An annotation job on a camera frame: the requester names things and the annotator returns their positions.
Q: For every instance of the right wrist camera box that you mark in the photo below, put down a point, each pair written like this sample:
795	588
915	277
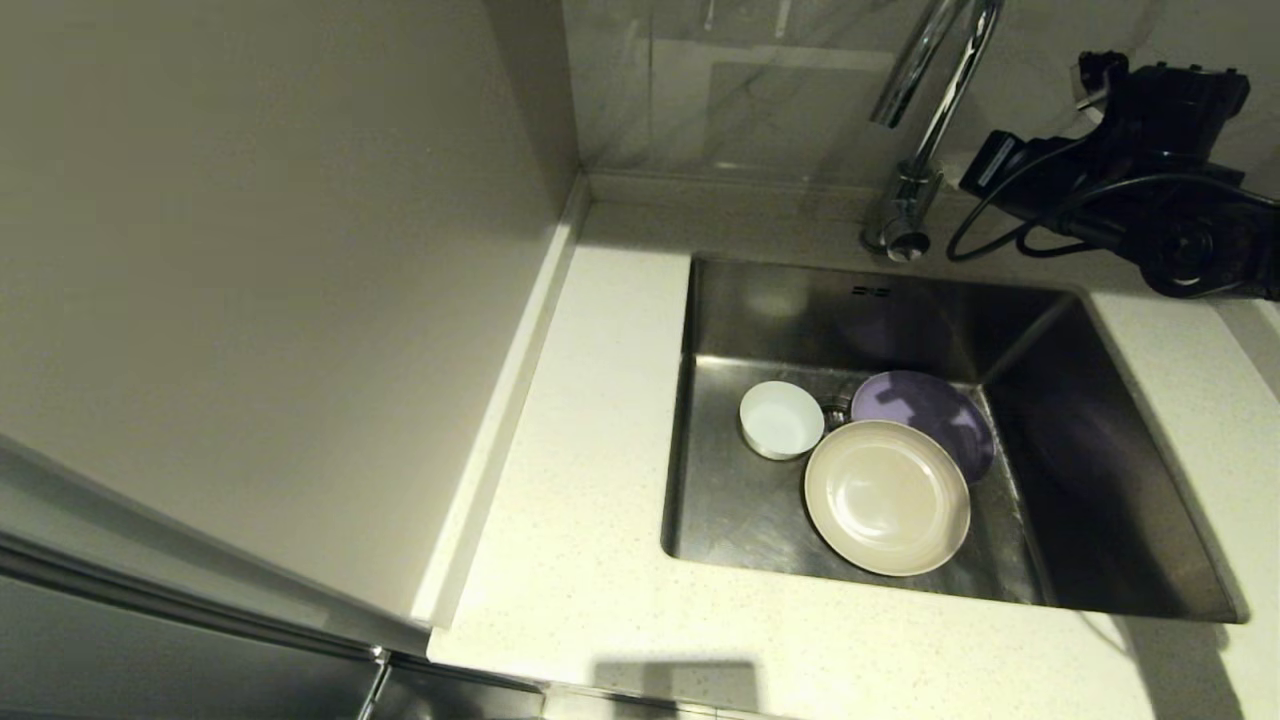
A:
1098	80

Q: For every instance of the chrome gooseneck faucet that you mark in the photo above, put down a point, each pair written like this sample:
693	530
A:
905	210

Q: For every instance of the stainless steel sink basin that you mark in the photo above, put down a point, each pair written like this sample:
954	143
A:
740	520

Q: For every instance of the beige plate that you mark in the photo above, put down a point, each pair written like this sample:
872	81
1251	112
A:
885	500

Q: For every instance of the grey glossy cabinet door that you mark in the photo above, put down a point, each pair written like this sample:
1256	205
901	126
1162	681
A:
150	650

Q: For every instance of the purple plate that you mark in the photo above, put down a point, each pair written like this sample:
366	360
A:
930	405

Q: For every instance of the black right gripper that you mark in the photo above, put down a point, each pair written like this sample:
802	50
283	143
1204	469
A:
1040	180

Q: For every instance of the small white bowl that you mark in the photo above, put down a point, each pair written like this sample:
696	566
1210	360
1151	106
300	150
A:
780	420

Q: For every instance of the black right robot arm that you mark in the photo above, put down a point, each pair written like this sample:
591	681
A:
1190	230

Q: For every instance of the round metal drain strainer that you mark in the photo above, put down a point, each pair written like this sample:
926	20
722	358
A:
838	408

